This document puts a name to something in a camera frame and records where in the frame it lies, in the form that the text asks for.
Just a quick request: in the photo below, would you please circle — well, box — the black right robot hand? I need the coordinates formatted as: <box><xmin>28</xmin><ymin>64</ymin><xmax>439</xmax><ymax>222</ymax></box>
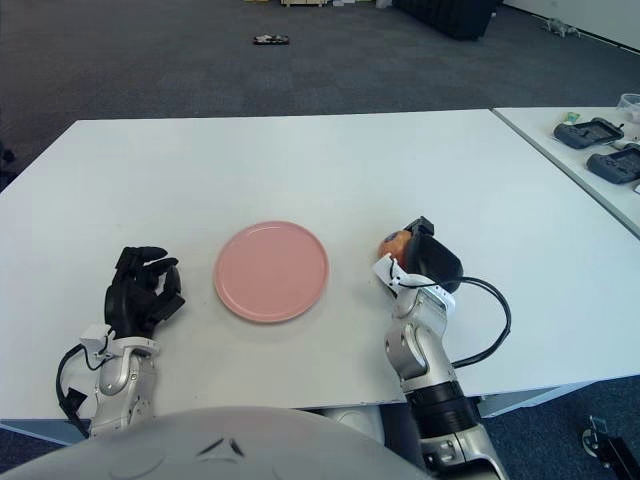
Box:
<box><xmin>402</xmin><ymin>216</ymin><xmax>464</xmax><ymax>294</ymax></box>

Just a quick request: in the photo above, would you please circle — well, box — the grey robot torso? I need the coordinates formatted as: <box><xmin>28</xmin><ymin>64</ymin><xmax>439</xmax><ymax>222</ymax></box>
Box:
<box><xmin>0</xmin><ymin>404</ymin><xmax>426</xmax><ymax>480</ymax></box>

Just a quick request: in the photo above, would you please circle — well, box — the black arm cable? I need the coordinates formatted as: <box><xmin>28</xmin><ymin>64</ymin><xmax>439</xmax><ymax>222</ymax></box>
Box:
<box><xmin>439</xmin><ymin>276</ymin><xmax>513</xmax><ymax>369</ymax></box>
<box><xmin>55</xmin><ymin>344</ymin><xmax>101</xmax><ymax>436</ymax></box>

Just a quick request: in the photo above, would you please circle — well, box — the red yellow apple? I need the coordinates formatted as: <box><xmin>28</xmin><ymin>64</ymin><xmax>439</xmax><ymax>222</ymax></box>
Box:
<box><xmin>377</xmin><ymin>229</ymin><xmax>414</xmax><ymax>266</ymax></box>

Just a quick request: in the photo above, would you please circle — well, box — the dark grey handheld controller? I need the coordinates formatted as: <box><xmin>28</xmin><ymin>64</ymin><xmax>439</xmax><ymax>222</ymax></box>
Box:
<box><xmin>585</xmin><ymin>143</ymin><xmax>640</xmax><ymax>185</ymax></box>
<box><xmin>553</xmin><ymin>117</ymin><xmax>625</xmax><ymax>150</ymax></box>

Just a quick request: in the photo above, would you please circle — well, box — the white table underframe beam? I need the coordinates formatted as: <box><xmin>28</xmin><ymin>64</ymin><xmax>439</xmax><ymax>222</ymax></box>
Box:
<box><xmin>477</xmin><ymin>385</ymin><xmax>561</xmax><ymax>419</ymax></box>

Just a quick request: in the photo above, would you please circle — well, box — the grey quadruped robot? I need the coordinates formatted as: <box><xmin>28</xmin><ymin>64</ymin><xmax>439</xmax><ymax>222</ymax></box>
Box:
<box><xmin>544</xmin><ymin>17</ymin><xmax>581</xmax><ymax>37</ymax></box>

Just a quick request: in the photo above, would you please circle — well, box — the black cabinet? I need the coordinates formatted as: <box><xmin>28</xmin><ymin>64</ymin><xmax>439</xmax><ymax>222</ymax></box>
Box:
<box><xmin>392</xmin><ymin>0</ymin><xmax>501</xmax><ymax>41</ymax></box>

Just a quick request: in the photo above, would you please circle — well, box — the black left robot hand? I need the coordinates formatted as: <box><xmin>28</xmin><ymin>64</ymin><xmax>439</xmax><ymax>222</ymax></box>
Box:
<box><xmin>103</xmin><ymin>245</ymin><xmax>187</xmax><ymax>337</ymax></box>

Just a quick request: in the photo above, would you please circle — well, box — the pink round plate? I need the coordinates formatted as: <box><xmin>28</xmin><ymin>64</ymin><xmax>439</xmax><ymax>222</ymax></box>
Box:
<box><xmin>214</xmin><ymin>220</ymin><xmax>331</xmax><ymax>325</ymax></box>

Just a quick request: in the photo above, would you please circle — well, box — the black wheeled stand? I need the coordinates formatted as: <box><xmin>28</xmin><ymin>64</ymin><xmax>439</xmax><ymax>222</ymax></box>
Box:
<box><xmin>581</xmin><ymin>414</ymin><xmax>640</xmax><ymax>480</ymax></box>

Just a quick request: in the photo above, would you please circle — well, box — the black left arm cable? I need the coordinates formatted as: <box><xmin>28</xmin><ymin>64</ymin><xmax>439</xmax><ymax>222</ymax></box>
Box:
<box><xmin>55</xmin><ymin>344</ymin><xmax>101</xmax><ymax>436</ymax></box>

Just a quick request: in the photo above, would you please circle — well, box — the clear plastic container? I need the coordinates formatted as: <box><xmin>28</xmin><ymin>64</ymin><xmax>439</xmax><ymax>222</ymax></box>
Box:
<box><xmin>618</xmin><ymin>92</ymin><xmax>640</xmax><ymax>124</ymax></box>

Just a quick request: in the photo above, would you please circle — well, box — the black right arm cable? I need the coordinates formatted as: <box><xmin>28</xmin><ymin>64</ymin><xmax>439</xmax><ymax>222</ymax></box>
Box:
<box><xmin>439</xmin><ymin>276</ymin><xmax>513</xmax><ymax>369</ymax></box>

